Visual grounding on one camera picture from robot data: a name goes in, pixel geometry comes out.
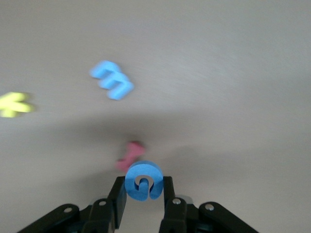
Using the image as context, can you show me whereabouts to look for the brown table cover sheet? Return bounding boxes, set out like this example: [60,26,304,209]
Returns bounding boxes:
[0,0,311,233]

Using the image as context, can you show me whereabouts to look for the yellow foam letter K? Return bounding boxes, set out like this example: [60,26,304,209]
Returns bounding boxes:
[0,92,35,119]

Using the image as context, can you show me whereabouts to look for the blue foam capital G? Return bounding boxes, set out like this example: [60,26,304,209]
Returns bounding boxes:
[124,160,164,201]

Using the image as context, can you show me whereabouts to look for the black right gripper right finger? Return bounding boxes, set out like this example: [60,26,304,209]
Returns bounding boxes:
[159,176,259,233]

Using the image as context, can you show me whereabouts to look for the blue foam letter E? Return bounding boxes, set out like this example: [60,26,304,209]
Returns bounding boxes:
[89,60,135,100]

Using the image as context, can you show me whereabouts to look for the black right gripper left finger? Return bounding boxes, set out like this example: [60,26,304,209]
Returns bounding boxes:
[17,176,127,233]

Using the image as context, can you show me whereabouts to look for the red foam letter I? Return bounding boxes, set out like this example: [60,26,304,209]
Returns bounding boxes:
[115,141,148,172]

